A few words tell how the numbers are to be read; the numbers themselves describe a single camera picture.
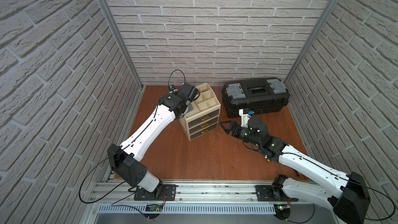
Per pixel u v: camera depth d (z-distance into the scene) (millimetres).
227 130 657
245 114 685
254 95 931
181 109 517
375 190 392
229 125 656
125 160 394
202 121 790
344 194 393
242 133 645
